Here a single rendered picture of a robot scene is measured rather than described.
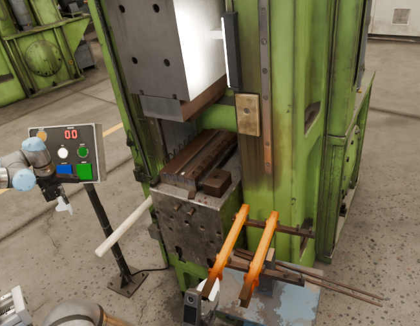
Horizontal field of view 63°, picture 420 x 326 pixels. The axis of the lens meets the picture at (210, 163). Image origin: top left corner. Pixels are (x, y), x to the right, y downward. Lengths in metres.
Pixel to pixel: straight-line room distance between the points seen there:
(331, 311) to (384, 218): 0.89
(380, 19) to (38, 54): 5.40
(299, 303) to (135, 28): 1.17
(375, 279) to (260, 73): 1.59
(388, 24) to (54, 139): 5.62
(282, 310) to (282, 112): 0.73
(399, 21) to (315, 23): 4.94
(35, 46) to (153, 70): 4.84
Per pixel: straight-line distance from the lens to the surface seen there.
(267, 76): 1.25
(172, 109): 1.34
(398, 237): 2.70
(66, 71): 6.32
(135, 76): 1.39
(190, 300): 1.04
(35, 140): 1.49
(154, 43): 1.27
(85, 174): 1.71
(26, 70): 6.08
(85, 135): 1.70
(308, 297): 1.45
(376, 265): 2.49
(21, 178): 1.34
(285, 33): 1.19
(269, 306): 1.42
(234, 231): 1.29
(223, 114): 1.84
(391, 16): 6.47
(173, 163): 1.64
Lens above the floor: 1.88
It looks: 34 degrees down
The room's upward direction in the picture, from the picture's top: 9 degrees counter-clockwise
